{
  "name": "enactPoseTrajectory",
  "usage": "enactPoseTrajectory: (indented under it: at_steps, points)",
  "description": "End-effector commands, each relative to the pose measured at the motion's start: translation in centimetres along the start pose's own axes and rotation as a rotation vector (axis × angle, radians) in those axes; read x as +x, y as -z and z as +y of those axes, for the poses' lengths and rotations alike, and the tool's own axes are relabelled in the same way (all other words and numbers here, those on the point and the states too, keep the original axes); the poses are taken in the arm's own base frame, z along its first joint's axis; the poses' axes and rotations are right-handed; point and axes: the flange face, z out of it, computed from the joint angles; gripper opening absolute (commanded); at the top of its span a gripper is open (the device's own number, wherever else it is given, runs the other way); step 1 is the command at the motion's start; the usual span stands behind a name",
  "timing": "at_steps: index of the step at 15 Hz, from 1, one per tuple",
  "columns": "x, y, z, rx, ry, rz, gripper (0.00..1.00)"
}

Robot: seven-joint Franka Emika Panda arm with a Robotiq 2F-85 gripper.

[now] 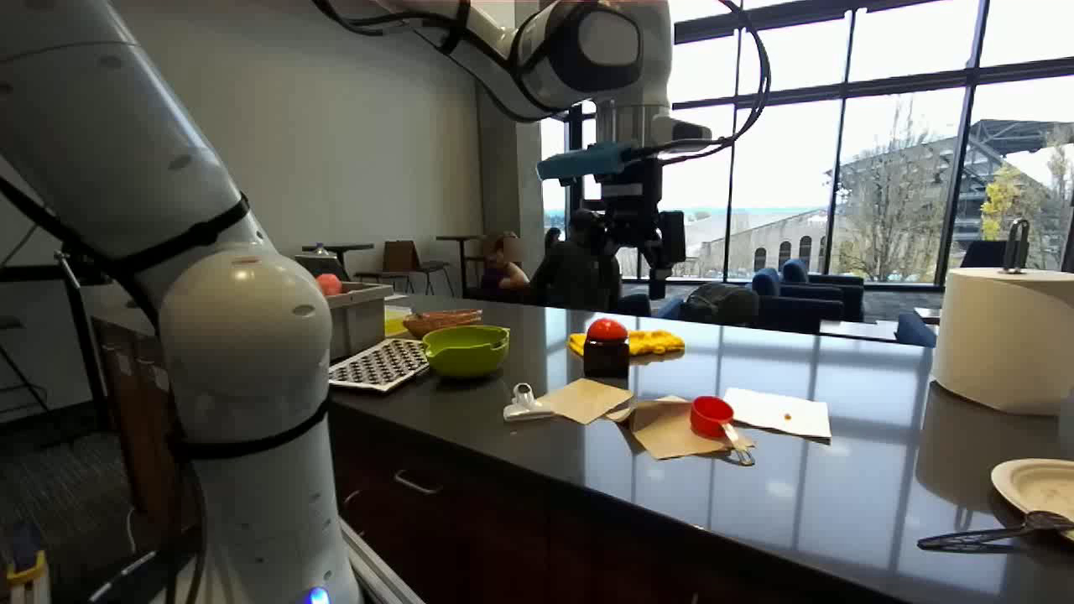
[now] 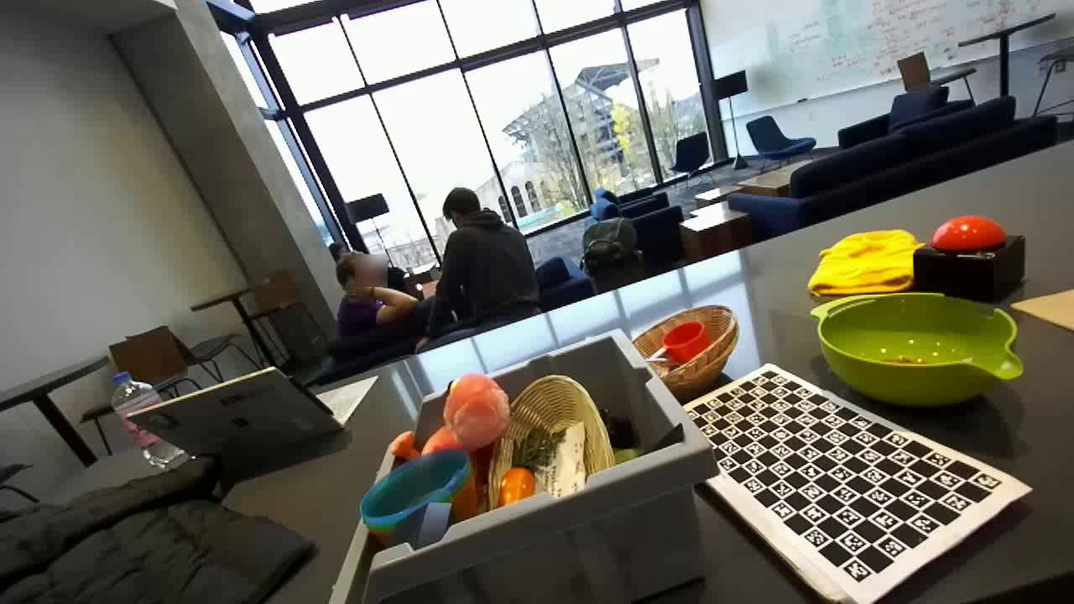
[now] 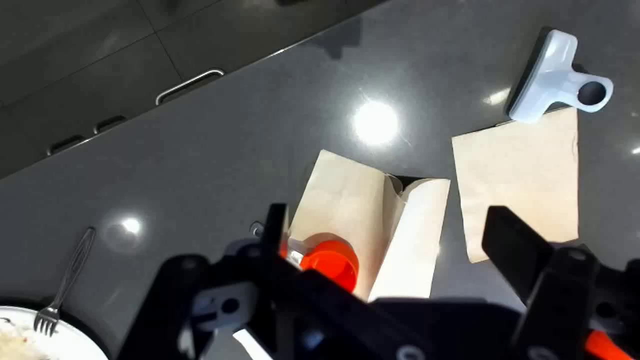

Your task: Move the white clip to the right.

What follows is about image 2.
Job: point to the person in dark hoodie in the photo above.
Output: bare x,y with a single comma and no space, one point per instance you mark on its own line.
482,270

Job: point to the dark backpack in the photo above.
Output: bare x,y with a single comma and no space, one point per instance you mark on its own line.
614,248

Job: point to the cream bowl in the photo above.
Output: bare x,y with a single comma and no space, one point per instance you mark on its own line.
574,407

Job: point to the peach toy fruit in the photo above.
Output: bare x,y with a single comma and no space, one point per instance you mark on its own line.
474,407

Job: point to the red measuring cup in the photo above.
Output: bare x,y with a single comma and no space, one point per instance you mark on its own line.
685,340

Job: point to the person in purple shirt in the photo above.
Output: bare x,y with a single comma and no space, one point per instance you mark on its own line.
370,312

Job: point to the orange toy fruit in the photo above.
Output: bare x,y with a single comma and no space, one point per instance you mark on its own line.
517,484

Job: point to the brown coffee table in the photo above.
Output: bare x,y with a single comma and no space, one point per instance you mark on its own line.
713,229

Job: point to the blue plastic cup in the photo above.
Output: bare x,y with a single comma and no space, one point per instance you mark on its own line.
409,492

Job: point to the grey plastic bin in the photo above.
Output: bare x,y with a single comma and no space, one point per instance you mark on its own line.
581,537

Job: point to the blue armchair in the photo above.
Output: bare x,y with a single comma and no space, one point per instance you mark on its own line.
772,134

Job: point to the small cafe table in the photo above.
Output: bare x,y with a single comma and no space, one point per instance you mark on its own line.
230,301

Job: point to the grey laptop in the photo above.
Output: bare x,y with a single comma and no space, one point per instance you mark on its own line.
239,421

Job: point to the white ice cube tray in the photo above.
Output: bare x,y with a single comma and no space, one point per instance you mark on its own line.
842,482

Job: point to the green colander bowl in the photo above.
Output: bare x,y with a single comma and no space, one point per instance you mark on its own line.
917,356

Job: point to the wooden chair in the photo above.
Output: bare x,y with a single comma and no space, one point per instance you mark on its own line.
155,356

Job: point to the long dark blue sofa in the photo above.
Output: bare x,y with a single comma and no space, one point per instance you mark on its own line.
896,157

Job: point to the clear water bottle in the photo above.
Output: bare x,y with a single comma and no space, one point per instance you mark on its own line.
139,421

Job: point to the red dome button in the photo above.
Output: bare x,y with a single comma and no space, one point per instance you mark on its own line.
967,233

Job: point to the grey jacket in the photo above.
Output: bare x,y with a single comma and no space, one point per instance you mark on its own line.
137,548

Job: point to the dark side table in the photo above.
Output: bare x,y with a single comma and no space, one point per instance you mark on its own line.
44,386

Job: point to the brown paper napkin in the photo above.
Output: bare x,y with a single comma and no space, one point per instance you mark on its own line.
1050,310

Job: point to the tall bar table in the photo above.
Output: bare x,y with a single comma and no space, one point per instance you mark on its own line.
1009,28

